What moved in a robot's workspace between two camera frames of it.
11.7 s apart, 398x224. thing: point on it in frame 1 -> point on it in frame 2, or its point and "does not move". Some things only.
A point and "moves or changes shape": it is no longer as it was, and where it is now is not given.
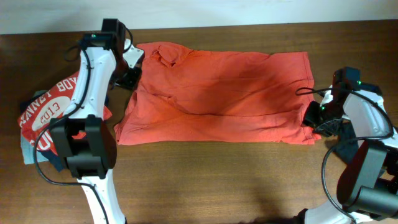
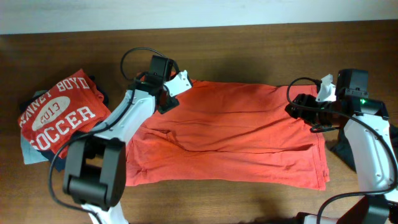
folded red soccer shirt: [35, 122] does not move
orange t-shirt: [181, 96] moves or changes shape
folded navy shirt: [46, 154] does not move
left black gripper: [128, 80] -> [168, 103]
